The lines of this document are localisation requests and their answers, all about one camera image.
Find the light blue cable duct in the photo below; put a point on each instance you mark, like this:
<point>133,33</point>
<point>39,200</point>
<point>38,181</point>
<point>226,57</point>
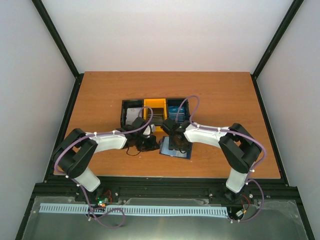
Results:
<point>138,210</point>

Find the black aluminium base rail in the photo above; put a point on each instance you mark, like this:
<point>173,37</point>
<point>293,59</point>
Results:
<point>212,190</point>

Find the black frame post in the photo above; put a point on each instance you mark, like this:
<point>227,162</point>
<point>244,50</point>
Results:
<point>44,15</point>
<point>279,33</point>

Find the white red cards stack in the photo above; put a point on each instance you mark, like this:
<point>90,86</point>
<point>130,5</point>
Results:
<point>131,114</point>

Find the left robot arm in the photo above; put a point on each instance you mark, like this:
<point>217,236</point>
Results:
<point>74,153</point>

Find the black frame post right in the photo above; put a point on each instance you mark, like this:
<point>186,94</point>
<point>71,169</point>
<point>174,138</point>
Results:
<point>279,33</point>

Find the blue leather card holder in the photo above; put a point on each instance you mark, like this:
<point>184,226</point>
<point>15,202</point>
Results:
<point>165,150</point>

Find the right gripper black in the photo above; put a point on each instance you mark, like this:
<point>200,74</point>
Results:
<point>172,146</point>

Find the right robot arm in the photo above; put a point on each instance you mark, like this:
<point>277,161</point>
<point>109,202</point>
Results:
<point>240,149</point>

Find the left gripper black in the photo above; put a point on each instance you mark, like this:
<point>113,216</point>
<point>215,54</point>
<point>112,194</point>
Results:
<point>152,145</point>

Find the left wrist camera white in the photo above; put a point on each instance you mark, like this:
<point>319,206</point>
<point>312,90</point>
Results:
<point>150,129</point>

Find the yellow bin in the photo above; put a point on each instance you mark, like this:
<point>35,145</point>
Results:
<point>158,106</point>

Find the black frame post left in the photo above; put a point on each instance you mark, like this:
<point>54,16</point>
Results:
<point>44,15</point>

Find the blue cards stack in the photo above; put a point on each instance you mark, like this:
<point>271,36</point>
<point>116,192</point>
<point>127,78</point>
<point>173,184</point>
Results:
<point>177,114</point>

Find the dark cards stack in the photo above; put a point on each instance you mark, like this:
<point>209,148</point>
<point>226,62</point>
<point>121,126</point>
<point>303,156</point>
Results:
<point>157,119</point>

